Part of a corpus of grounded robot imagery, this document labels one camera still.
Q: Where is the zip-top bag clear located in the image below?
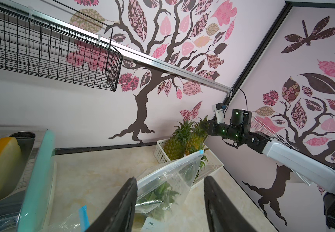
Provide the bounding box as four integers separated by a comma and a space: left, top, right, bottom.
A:
40, 206, 90, 232
132, 150, 205, 232

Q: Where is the black wire wall basket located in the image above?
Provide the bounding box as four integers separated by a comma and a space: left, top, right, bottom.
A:
0, 1, 123, 92

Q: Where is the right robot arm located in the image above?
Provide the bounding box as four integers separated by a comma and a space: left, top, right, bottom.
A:
207, 103, 335, 232

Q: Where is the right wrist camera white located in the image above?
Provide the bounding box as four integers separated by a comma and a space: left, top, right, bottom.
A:
212, 102, 227, 124

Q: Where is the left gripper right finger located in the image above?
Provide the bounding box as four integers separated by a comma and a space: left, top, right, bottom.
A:
204, 176, 255, 232

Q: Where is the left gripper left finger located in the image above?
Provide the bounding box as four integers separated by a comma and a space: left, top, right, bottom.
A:
86, 177, 137, 232

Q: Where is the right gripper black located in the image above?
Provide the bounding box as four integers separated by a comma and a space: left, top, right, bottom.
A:
207, 120, 230, 137

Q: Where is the silver toaster mint side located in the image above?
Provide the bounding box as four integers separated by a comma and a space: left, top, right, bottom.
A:
0, 126, 56, 232

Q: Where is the white plastic basket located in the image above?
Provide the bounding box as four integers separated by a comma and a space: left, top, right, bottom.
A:
154, 138, 224, 191

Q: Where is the right bread slice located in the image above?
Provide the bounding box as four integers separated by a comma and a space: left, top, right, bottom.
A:
0, 137, 24, 199

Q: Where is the aluminium frame bar back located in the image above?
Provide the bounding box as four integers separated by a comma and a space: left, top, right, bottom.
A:
0, 1, 232, 93

